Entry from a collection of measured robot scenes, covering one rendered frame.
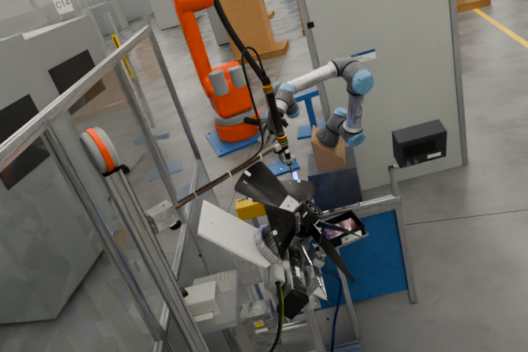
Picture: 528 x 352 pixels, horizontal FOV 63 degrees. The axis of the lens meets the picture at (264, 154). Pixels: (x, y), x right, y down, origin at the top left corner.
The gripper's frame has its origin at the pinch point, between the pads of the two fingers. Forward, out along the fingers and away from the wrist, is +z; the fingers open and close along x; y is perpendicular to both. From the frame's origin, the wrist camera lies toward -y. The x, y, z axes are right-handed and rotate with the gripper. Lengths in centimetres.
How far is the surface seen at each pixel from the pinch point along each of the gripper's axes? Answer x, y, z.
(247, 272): -27, 14, 51
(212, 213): 0.5, 18.5, 34.4
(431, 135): -74, -28, -49
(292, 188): -33.6, 14.9, 2.6
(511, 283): -198, -18, -16
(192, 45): -26, 331, -216
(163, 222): 28, -3, 52
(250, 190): -6.4, 6.9, 19.1
